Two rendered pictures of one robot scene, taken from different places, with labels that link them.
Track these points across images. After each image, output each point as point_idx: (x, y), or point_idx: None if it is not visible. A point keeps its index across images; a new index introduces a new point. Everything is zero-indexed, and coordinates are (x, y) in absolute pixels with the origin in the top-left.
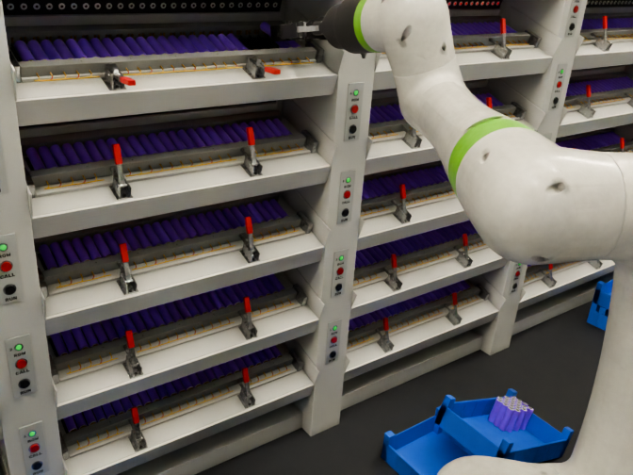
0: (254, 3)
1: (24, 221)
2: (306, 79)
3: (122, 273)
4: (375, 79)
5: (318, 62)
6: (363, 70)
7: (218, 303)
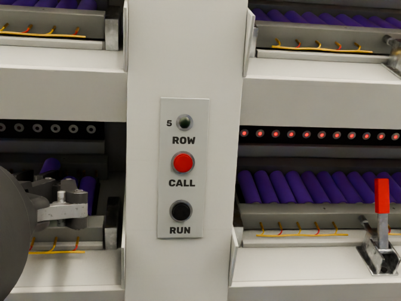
0: (48, 125)
1: None
2: (36, 295)
3: None
4: (236, 300)
5: (110, 249)
6: (194, 282)
7: None
